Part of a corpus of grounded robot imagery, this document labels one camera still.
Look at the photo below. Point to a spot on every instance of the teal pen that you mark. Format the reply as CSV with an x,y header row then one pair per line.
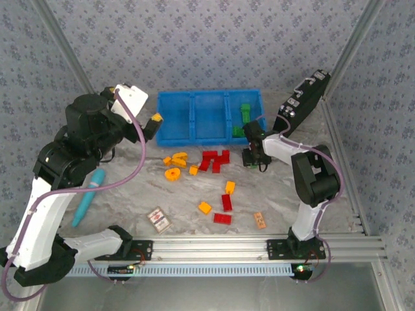
x,y
85,201

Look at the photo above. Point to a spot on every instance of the black hard case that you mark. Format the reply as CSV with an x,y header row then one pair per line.
x,y
304,103

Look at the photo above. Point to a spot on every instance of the large yellow curved lego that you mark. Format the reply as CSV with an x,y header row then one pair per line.
x,y
179,160

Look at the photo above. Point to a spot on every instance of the aluminium frame post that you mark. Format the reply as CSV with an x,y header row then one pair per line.
x,y
354,45
387,288
66,48

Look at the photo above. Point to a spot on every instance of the small yellow lego brick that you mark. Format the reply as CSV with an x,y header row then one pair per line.
x,y
194,170
167,161

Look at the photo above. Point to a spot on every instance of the small circuit board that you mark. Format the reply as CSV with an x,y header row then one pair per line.
x,y
301,269
120,269

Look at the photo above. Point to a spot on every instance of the blue three-compartment plastic container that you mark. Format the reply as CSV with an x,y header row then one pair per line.
x,y
175,113

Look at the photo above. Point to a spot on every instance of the small orange tag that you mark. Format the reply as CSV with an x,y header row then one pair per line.
x,y
259,221

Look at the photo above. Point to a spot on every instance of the playing card box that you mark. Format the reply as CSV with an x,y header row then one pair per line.
x,y
159,220

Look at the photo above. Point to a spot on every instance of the aluminium side rail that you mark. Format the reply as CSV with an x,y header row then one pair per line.
x,y
337,136

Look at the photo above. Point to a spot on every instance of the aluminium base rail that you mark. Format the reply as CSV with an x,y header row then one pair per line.
x,y
207,247

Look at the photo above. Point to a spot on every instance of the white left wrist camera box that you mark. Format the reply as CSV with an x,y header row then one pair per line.
x,y
129,98

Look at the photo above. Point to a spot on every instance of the tall green lego piece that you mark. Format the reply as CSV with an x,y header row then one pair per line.
x,y
245,111

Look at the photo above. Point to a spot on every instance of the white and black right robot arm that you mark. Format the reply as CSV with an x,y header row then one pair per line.
x,y
304,223

